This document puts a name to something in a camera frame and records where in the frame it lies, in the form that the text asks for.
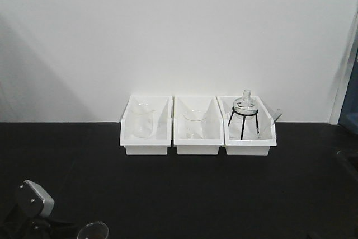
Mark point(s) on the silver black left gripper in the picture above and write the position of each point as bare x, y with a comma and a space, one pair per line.
34, 200

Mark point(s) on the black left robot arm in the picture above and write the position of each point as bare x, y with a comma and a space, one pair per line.
30, 217

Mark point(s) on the clear glass beaker near edge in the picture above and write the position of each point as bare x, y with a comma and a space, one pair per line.
94, 230

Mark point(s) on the left white plastic bin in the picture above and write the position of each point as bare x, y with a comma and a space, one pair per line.
160, 139

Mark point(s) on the white plastic bin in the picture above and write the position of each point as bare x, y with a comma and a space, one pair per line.
160, 139
250, 144
214, 132

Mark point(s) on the glass beaker in left bin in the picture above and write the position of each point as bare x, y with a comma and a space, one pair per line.
143, 120

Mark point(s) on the glass beaker in bin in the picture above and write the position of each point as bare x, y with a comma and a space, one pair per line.
143, 120
194, 122

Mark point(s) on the glass beaker in middle bin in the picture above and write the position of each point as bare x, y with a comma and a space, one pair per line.
194, 122

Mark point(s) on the middle white plastic bin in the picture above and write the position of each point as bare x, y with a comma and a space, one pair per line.
214, 132

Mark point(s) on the right white plastic bin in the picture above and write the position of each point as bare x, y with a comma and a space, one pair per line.
250, 144

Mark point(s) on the round glass flask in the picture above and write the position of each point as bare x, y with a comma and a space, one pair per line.
245, 104

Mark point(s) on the blue object at right edge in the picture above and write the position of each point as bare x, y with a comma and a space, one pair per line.
348, 115

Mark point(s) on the black wire tripod stand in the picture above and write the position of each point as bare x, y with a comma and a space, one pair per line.
245, 115

